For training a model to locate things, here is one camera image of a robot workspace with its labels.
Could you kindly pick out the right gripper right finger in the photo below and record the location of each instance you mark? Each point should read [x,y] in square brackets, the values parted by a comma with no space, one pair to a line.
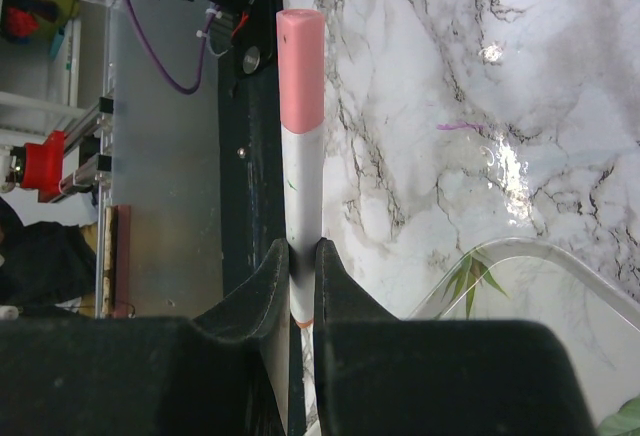
[376,374]

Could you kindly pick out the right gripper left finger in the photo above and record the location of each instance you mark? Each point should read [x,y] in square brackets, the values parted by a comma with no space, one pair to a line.
[224,372]

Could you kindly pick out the pink capped white marker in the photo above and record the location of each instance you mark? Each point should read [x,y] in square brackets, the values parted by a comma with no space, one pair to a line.
[300,38]

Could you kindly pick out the floral rectangular tray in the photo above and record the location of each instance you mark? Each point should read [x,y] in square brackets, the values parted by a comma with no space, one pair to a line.
[526,279]

